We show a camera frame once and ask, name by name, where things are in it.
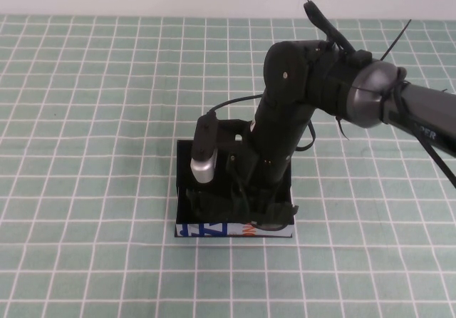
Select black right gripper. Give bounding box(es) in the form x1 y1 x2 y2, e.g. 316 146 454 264
223 118 308 217

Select dark framed glasses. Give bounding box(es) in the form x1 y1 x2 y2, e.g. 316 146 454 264
185 186 299 232

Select black printed glasses case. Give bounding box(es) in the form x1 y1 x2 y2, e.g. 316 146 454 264
175 138 296 240

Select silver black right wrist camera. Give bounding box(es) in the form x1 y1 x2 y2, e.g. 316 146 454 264
190 113 219 184

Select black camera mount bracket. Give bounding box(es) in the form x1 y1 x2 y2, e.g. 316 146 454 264
213 118 256 155

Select black right camera cable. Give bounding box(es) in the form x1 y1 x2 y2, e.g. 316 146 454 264
206 94 317 152

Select black cable tie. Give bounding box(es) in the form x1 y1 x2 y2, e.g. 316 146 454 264
378 18 413 62
334 116 352 143

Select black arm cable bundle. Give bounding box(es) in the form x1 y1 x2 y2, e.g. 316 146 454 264
302 0 456 188

